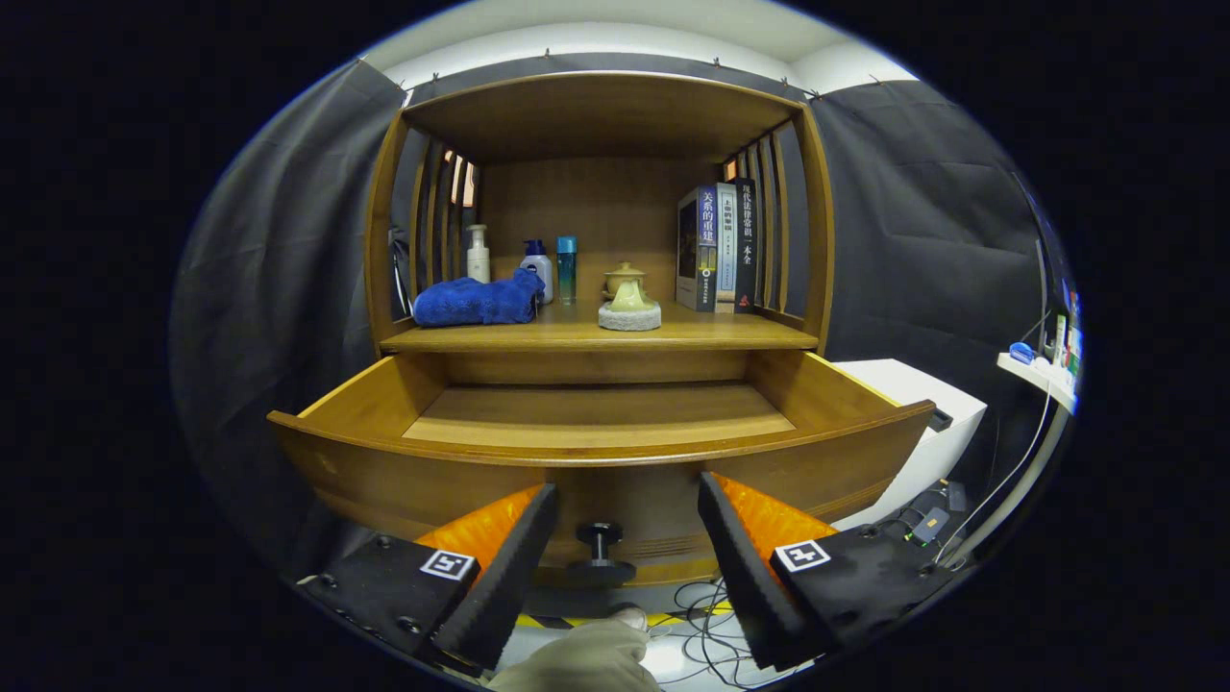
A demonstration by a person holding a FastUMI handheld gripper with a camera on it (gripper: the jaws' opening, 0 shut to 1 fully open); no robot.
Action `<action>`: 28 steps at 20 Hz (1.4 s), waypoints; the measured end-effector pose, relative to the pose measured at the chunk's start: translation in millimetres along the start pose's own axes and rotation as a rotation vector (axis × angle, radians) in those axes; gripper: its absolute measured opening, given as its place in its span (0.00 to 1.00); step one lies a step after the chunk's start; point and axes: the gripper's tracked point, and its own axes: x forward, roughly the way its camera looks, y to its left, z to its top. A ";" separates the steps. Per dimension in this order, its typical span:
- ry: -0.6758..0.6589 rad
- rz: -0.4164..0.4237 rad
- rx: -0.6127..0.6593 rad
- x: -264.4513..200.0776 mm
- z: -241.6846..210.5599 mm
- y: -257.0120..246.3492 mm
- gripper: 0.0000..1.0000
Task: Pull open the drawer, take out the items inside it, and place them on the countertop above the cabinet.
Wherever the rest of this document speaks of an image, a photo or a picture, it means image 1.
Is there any blue folded towel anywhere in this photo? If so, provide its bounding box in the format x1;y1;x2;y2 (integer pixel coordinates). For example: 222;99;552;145
413;267;547;328

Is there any book with blue spine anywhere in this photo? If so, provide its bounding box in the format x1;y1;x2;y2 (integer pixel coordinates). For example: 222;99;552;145
676;185;720;313

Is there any clear blue bottle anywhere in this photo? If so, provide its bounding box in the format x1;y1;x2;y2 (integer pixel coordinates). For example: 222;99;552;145
555;235;579;307

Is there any white box cabinet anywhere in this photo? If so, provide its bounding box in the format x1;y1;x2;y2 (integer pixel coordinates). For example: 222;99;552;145
831;358;989;531

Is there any book with black spine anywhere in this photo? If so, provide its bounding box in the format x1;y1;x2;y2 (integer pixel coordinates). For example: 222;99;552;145
732;177;759;315

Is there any tangle of floor cables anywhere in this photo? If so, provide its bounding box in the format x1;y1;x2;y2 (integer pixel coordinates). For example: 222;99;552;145
668;577;770;688

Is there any white hanging cable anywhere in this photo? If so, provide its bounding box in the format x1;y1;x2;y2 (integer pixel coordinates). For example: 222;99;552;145
934;375;1053;563

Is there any white side desk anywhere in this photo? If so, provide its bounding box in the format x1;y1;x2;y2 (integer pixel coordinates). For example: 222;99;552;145
947;351;1079;568

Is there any book with white spine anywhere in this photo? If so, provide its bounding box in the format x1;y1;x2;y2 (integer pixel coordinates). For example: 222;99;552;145
715;183;739;314

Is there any wooden countertop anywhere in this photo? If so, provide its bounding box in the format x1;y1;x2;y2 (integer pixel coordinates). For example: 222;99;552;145
380;298;821;354

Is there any wooden cabinet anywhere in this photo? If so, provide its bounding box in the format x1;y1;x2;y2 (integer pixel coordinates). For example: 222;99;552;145
363;69;837;405

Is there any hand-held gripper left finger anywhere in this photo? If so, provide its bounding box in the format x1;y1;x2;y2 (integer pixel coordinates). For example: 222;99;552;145
300;483;560;674

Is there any white bottle with blue cap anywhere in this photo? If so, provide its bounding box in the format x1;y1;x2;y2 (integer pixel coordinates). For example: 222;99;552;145
520;239;555;306

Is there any wooden drawer with black knob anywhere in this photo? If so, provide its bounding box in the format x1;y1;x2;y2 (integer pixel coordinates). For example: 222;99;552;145
267;348;938;589

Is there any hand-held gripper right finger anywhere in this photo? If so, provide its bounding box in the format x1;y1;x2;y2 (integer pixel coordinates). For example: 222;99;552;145
697;471;964;672

